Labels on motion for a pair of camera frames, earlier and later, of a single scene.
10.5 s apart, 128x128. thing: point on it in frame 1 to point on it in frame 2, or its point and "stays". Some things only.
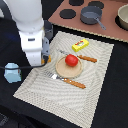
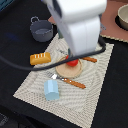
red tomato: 71,60 stays
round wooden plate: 66,71 stays
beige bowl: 122,17 stays
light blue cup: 12,75 to 51,90
